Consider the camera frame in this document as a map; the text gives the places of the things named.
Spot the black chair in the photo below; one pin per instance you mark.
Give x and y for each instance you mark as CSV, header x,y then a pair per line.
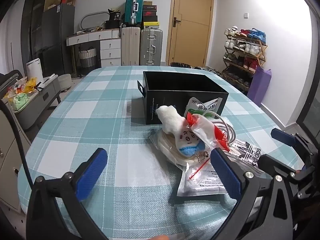
x,y
12,76

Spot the woven basket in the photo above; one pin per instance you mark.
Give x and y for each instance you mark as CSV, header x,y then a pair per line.
x,y
87,60

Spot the black case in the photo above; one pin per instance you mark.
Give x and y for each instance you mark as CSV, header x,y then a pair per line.
x,y
113,24

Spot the clear logo plastic bag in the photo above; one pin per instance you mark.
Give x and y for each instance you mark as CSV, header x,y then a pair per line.
x,y
250,152

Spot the striped floor mat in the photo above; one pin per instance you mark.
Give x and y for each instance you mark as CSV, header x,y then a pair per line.
x,y
78,78

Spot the grey refrigerator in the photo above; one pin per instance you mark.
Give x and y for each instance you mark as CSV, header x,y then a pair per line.
x,y
57,35

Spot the green white packet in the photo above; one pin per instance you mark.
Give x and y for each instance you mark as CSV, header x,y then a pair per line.
x,y
197,111

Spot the white cabinet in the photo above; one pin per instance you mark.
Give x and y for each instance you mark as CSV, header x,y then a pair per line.
x,y
10,160

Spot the white printed pouch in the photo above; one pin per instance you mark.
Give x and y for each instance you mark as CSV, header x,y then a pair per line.
x,y
202,180

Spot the teal suitcase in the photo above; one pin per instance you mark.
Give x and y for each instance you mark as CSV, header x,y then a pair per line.
x,y
131,10

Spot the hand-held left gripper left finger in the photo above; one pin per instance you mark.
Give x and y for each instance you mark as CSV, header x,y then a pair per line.
x,y
92,172

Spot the yellow packet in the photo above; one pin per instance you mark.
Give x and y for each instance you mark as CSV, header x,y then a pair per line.
x,y
31,85

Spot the grey side cabinet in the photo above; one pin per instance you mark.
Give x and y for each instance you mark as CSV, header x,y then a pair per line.
x,y
47,92

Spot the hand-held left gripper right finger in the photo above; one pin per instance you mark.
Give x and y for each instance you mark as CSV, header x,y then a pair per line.
x,y
225,175

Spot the red white plastic bag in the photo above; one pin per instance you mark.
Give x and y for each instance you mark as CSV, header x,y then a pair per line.
x,y
207,130

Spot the dark glass sliding door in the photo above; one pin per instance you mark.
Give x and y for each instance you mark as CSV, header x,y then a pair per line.
x,y
312,92

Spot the round stool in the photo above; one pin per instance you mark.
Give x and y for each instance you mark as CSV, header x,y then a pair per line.
x,y
65,81

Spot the oval mirror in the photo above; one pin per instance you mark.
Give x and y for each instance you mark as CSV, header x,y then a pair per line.
x,y
87,21

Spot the bin with black liner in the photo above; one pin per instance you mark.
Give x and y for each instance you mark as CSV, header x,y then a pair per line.
x,y
180,64

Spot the white drawer desk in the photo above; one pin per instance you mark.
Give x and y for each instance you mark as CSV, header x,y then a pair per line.
x,y
110,52

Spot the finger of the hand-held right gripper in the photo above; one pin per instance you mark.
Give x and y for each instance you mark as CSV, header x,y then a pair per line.
x,y
282,135
272,165

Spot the beige suitcase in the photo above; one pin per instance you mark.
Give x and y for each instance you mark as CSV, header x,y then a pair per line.
x,y
130,45

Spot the teal checked tablecloth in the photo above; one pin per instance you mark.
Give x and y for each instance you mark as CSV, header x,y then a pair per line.
x,y
87,130

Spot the silver suitcase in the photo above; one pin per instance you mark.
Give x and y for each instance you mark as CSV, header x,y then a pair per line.
x,y
150,45

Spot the scattered slippers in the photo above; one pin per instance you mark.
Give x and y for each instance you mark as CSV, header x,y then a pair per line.
x,y
210,70

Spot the wooden shoe rack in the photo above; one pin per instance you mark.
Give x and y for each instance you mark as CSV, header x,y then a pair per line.
x,y
260,45

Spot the white plush toy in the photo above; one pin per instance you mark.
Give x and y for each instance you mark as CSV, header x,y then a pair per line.
x,y
170,120

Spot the black cardboard box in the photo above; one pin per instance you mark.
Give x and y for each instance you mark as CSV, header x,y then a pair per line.
x,y
175,97

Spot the black red shoe box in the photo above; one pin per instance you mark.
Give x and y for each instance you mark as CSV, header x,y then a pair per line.
x,y
150,10

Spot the purple bag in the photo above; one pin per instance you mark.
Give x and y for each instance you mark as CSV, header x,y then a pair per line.
x,y
258,87

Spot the wooden door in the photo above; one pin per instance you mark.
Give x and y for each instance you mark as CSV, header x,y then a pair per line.
x,y
192,30

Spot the black paper bag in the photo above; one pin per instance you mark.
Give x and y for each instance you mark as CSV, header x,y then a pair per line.
x,y
115,16

